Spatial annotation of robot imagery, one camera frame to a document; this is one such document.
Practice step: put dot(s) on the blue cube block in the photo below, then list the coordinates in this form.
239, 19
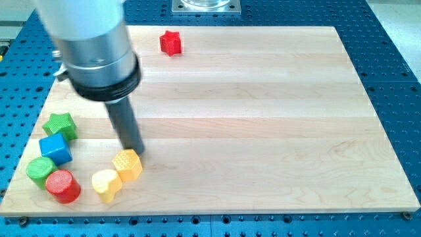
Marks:
56, 148

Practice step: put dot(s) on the yellow heart block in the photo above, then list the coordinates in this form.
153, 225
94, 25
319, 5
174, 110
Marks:
106, 184

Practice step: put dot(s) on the red star block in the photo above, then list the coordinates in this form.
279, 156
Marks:
170, 43

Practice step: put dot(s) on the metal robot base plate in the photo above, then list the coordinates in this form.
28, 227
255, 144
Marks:
206, 6

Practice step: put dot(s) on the green cylinder block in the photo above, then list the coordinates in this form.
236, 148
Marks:
39, 169

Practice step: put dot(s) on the blue perforated table plate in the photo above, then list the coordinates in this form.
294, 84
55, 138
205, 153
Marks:
27, 74

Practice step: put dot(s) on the red cylinder block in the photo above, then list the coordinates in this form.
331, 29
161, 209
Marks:
62, 185

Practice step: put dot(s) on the light wooden board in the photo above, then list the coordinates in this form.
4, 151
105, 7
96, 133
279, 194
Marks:
246, 120

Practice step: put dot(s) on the green star block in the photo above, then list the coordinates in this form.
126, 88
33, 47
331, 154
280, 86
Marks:
61, 123

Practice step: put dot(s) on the yellow-orange hexagon block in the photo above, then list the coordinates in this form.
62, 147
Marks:
127, 164

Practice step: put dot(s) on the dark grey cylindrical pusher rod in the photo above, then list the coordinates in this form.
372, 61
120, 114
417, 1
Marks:
125, 125

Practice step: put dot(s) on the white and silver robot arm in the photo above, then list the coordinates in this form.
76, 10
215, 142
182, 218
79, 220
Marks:
97, 57

